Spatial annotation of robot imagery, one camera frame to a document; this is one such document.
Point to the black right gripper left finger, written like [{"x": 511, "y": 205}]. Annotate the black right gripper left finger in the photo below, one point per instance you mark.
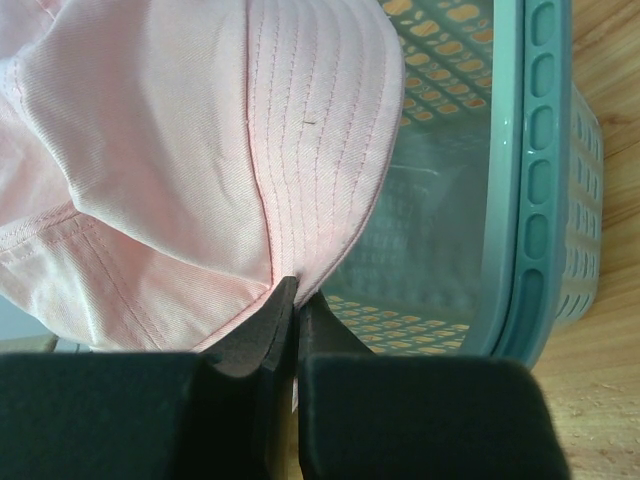
[{"x": 220, "y": 414}]

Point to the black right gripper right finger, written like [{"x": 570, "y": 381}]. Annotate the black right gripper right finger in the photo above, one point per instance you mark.
[{"x": 369, "y": 416}]

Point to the dusty pink hat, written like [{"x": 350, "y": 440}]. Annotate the dusty pink hat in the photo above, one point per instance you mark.
[{"x": 165, "y": 164}]

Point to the grey plastic basket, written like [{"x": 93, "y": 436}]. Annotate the grey plastic basket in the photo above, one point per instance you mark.
[{"x": 487, "y": 233}]

